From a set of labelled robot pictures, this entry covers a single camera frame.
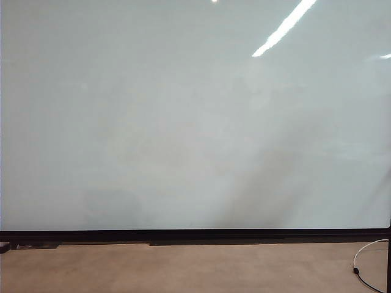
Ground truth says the black whiteboard bottom rail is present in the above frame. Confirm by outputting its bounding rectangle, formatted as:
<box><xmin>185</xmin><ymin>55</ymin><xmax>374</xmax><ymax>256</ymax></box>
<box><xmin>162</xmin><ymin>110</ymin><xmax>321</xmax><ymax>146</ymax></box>
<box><xmin>0</xmin><ymin>228</ymin><xmax>391</xmax><ymax>249</ymax></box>

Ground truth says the white glass whiteboard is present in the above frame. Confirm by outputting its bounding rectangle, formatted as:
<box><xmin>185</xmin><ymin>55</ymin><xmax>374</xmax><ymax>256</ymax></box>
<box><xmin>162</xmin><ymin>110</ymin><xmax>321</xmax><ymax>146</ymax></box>
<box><xmin>0</xmin><ymin>0</ymin><xmax>391</xmax><ymax>231</ymax></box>

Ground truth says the white floor cable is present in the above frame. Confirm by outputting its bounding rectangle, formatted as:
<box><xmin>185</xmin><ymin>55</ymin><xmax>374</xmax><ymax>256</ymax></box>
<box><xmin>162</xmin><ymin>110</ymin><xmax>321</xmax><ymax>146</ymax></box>
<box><xmin>352</xmin><ymin>238</ymin><xmax>390</xmax><ymax>293</ymax></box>

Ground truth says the black whiteboard stand post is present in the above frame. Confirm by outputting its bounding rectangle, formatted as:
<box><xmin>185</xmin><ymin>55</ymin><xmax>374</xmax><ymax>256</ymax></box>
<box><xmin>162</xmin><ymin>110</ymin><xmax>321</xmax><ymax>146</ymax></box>
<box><xmin>387</xmin><ymin>226</ymin><xmax>391</xmax><ymax>293</ymax></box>

